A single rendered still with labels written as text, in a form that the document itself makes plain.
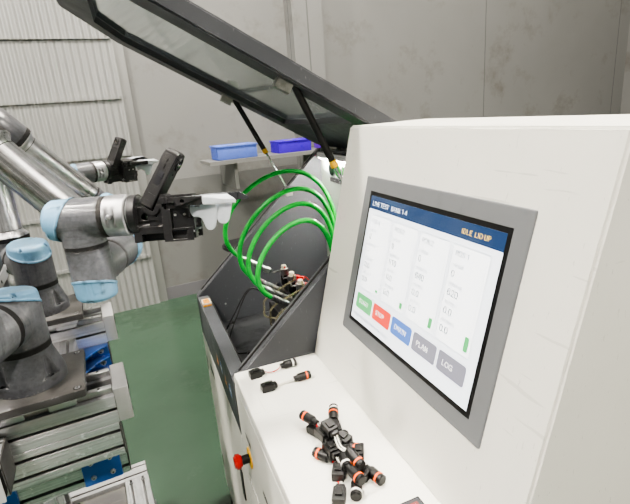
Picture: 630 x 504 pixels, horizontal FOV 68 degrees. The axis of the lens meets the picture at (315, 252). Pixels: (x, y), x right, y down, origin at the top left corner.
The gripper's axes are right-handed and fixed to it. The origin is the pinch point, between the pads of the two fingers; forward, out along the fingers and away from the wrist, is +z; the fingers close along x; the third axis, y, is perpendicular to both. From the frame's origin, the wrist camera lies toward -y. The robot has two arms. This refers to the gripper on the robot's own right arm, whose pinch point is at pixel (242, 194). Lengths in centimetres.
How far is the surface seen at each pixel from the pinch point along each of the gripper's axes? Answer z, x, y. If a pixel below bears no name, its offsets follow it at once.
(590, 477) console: 47, 28, 40
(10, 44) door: -200, -276, -115
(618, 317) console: 49, 30, 18
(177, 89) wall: -98, -335, -86
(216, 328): -22, -59, 43
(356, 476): 16, 15, 47
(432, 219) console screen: 32.8, 4.8, 6.6
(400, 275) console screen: 27.9, -1.5, 17.4
